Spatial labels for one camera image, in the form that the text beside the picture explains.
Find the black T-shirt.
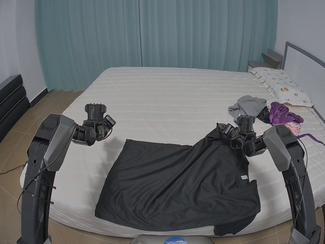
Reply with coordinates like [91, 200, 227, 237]
[95, 126, 262, 236]

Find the bed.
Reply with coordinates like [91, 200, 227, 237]
[20, 42, 325, 238]

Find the grey garment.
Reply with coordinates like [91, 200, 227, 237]
[228, 95, 268, 123]

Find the blue-green curtain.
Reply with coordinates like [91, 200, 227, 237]
[35, 0, 143, 93]
[139, 0, 278, 73]

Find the black shiny garment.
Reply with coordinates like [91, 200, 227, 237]
[256, 106, 273, 124]

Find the purple satin garment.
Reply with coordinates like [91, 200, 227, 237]
[269, 102, 325, 147]

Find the grey bedside table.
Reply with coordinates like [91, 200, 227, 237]
[248, 48, 283, 72]

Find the white printed pillow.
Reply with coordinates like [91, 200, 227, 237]
[249, 67, 315, 108]

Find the pink garment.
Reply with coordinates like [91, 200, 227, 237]
[284, 122, 302, 137]

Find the black chest of drawers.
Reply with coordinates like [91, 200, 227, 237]
[0, 74, 31, 143]

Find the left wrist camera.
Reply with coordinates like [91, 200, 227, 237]
[104, 114, 117, 128]

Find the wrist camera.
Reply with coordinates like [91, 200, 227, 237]
[217, 122, 238, 138]
[104, 114, 117, 128]

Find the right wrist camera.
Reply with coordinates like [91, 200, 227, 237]
[217, 122, 238, 138]

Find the black cable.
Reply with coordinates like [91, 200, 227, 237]
[0, 162, 27, 175]

